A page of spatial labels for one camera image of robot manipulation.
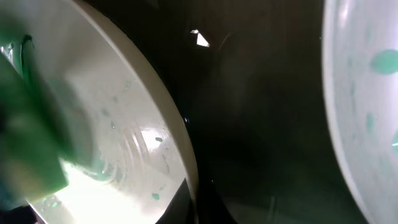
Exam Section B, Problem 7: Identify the white plate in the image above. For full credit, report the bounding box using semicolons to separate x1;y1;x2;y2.
1;0;198;223
322;0;397;223

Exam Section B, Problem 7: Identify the green yellow sponge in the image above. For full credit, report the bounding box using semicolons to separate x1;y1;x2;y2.
1;16;94;213

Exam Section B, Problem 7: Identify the large dark serving tray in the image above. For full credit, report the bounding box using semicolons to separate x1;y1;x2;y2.
91;1;365;223

